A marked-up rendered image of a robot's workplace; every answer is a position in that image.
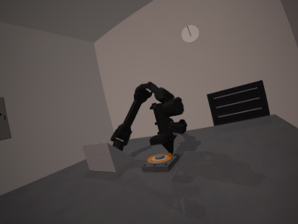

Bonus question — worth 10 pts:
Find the orange round plate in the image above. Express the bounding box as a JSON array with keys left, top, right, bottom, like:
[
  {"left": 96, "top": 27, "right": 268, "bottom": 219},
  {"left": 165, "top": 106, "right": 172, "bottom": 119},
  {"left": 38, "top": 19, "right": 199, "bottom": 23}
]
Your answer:
[{"left": 147, "top": 153, "right": 172, "bottom": 164}]

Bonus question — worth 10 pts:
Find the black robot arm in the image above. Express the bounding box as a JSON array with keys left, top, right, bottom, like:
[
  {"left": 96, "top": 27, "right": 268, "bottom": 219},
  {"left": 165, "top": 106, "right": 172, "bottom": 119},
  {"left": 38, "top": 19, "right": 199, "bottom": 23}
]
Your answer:
[{"left": 110, "top": 81, "right": 188, "bottom": 151}]

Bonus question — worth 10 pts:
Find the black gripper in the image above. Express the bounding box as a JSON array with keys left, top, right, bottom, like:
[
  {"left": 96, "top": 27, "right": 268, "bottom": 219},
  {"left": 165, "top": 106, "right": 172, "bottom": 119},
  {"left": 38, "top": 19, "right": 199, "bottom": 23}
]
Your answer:
[{"left": 150, "top": 117, "right": 176, "bottom": 154}]

